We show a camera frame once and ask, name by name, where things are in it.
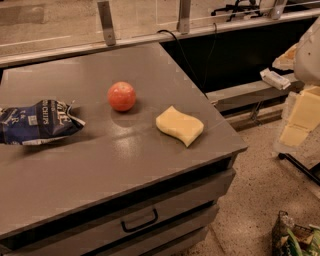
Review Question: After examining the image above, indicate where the yellow wavy sponge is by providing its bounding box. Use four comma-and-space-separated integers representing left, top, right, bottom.
156, 106, 204, 147

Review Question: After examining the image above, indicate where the black metal stand leg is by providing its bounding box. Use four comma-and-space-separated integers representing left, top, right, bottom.
278, 153, 320, 186

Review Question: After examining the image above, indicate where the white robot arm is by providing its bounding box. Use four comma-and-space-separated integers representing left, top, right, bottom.
272, 17, 320, 147

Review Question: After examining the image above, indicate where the white box on ledge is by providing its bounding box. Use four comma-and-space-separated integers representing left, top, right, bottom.
260, 68, 291, 90

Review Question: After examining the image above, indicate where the red apple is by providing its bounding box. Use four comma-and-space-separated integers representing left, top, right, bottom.
107, 81, 136, 112

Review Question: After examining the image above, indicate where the black cable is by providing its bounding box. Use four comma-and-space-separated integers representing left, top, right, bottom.
156, 22, 218, 90

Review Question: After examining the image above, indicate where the metal railing with brackets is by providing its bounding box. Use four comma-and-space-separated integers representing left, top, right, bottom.
0, 0, 320, 68

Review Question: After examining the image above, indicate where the green snack bag in basket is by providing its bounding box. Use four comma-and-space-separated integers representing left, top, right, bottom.
272, 211, 320, 256

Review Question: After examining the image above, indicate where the grey drawer with black handle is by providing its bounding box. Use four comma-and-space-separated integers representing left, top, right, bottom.
4, 168, 235, 256

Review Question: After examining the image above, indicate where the black office chair base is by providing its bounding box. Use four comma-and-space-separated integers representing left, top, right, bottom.
211, 0, 262, 22

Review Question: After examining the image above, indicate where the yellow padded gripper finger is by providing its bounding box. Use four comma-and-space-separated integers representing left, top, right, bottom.
279, 86, 320, 147
272, 44, 297, 70

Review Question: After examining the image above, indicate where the blue chip bag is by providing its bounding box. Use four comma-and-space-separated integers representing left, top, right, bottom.
0, 100, 85, 146

